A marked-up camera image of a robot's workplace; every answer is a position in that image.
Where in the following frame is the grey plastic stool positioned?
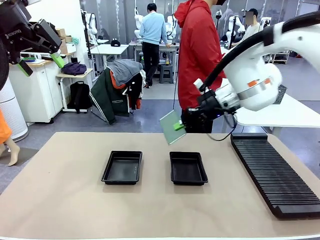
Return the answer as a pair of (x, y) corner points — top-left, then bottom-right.
(159, 64), (175, 85)

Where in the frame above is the person in beige shirt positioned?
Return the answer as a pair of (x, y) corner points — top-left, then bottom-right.
(241, 8), (264, 43)

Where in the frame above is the white side table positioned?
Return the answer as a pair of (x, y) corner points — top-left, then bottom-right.
(234, 93), (320, 129)

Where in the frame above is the white storage shelf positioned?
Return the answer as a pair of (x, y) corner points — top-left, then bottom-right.
(264, 49), (292, 65)

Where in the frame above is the white cabinet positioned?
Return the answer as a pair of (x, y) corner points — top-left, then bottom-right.
(8, 52), (77, 124)

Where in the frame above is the mannequin leg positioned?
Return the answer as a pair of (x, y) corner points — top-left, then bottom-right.
(0, 136), (21, 167)

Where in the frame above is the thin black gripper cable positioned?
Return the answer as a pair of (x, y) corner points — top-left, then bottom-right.
(206, 112), (238, 142)

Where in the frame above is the person in blue sweater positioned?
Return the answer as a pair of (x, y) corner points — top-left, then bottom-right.
(139, 2), (172, 89)

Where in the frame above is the black backpack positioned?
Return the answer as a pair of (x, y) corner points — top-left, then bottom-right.
(69, 81), (93, 115)

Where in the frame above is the grey hooded jacket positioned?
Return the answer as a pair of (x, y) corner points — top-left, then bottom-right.
(107, 59), (144, 87)

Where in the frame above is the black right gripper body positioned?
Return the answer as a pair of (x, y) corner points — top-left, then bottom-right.
(186, 89), (226, 133)

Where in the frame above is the purple bag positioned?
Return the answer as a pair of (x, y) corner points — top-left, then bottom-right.
(61, 61), (88, 76)

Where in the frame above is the small wheeled table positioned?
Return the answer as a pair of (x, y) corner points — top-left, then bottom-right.
(56, 68), (94, 113)

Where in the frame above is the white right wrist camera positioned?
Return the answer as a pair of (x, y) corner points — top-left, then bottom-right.
(193, 78), (209, 92)

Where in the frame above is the grey mesh basket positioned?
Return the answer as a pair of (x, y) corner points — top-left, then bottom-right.
(273, 84), (288, 105)

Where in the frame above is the white cylindrical air purifier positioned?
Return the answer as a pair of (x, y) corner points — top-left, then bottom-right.
(0, 77), (29, 142)

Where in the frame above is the black ESD tray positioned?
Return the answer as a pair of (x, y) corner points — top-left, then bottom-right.
(100, 150), (143, 186)
(169, 151), (209, 186)

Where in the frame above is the white desk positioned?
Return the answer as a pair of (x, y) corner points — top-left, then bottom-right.
(89, 43), (130, 73)

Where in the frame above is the black slotted board rack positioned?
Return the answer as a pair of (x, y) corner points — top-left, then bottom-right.
(230, 133), (320, 220)

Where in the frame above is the dark green jacket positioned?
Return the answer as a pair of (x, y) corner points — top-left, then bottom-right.
(89, 67), (144, 125)

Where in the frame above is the person in red jacket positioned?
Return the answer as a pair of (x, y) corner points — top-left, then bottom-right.
(173, 0), (227, 134)

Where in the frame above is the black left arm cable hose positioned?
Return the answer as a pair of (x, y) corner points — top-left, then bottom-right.
(0, 39), (10, 91)

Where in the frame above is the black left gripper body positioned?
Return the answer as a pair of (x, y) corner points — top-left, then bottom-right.
(0, 0), (34, 65)

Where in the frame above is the grey workbench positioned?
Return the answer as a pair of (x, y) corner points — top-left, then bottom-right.
(128, 41), (181, 76)

